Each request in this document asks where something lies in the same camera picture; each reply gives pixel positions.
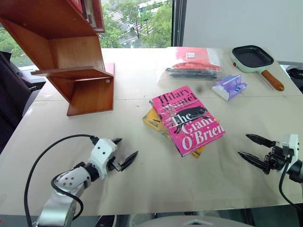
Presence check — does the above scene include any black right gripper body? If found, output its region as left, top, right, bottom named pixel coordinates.
left=264, top=141, right=294, bottom=171

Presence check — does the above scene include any red folded cloth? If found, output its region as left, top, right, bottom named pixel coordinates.
left=171, top=48, right=223, bottom=72

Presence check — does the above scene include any black object beside table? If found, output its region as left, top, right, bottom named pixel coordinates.
left=285, top=64, right=303, bottom=93

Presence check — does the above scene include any short black left arm cable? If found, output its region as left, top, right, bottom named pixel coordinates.
left=50, top=174, right=84, bottom=221

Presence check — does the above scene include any clear plastic bag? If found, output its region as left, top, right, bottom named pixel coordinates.
left=155, top=46, right=225, bottom=83

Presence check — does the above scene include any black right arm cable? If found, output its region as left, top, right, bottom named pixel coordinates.
left=278, top=161, right=303, bottom=211

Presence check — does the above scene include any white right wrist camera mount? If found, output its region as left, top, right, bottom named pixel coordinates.
left=281, top=134, right=300, bottom=171

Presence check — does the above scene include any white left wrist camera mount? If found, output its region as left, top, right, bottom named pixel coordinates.
left=89, top=138, right=118, bottom=181

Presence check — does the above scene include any pink Giant O'Brien book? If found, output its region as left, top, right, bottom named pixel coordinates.
left=149, top=85, right=226, bottom=158

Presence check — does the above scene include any dark office chair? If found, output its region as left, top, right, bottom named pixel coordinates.
left=0, top=50, right=47, bottom=155

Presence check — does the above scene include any yellow paperback book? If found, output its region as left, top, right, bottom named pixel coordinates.
left=142, top=107, right=221, bottom=159

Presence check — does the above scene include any brown wooden zigzag bookshelf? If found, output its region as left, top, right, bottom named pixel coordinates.
left=0, top=0, right=115, bottom=117

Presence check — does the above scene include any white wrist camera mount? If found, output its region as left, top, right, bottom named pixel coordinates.
left=281, top=134, right=300, bottom=171
left=89, top=138, right=118, bottom=181

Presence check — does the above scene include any black folded fabric item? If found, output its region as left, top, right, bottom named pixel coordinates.
left=165, top=67, right=220, bottom=80

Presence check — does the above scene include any dark window frame post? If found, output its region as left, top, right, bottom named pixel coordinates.
left=172, top=0, right=188, bottom=48

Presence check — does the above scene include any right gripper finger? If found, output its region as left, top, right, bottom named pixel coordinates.
left=245, top=133, right=277, bottom=148
left=237, top=151, right=271, bottom=175

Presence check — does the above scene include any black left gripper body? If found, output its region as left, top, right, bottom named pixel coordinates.
left=106, top=157, right=122, bottom=172

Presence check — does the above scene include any purple white tissue pack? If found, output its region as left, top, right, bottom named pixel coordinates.
left=211, top=74, right=248, bottom=102

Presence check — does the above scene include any green pan with wooden handle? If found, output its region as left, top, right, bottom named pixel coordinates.
left=231, top=44, right=285, bottom=92

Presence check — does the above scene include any long black left arm cable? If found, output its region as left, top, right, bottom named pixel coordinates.
left=23, top=134, right=99, bottom=227

